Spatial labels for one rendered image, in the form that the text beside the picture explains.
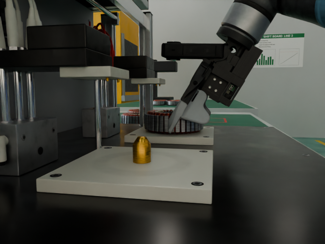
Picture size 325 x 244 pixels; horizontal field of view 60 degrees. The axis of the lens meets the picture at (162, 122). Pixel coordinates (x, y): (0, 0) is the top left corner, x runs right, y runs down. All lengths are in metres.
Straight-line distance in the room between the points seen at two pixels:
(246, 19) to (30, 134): 0.37
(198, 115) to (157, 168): 0.21
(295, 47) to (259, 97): 1.08
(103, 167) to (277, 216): 0.16
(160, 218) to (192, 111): 0.29
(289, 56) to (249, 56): 5.28
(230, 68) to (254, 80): 5.14
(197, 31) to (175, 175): 5.51
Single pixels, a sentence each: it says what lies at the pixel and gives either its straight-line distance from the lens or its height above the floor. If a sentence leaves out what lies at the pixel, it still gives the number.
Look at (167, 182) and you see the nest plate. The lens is 0.24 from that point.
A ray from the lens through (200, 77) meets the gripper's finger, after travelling 0.48.
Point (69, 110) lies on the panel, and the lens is 0.68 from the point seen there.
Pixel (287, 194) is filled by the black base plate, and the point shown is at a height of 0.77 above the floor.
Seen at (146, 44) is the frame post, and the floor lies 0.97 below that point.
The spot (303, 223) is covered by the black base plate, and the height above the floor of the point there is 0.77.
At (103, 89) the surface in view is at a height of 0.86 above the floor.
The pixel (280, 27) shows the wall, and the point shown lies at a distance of 5.84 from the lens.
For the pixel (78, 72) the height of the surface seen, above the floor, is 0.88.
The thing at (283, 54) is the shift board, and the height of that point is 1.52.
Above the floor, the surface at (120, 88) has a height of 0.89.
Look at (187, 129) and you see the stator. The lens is 0.49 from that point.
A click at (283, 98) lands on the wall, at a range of 5.75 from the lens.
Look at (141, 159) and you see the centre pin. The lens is 0.30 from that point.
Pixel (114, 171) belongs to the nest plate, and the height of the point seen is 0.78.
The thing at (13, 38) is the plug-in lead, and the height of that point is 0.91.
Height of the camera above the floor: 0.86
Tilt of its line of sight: 6 degrees down
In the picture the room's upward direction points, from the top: straight up
